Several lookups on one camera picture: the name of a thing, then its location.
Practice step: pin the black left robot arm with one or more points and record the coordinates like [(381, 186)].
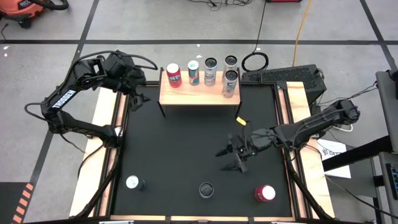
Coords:
[(87, 129)]

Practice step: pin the red lettered soda can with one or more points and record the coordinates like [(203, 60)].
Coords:
[(174, 79)]

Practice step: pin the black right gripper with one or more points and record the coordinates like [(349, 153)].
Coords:
[(258, 141)]

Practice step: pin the wooden shelf black legs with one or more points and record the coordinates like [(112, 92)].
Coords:
[(192, 95)]

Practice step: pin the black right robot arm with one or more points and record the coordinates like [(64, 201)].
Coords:
[(311, 126)]

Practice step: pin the dark blue can silver lid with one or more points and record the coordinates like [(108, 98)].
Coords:
[(132, 182)]

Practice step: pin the black metal beam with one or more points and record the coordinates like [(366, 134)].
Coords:
[(357, 154)]

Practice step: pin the teal can silver lid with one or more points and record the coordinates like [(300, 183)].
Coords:
[(193, 76)]

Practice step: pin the white printed paper sheet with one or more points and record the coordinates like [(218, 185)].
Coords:
[(339, 172)]

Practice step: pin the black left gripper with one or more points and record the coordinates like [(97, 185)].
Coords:
[(132, 81)]

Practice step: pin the black perforated computer case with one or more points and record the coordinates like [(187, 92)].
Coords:
[(286, 74)]

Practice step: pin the keyboard with blue keys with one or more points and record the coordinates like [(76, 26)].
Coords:
[(393, 180)]

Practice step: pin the grey metal workstation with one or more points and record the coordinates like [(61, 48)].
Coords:
[(388, 102)]

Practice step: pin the orange shop vacuum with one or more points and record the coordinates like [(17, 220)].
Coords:
[(18, 12)]

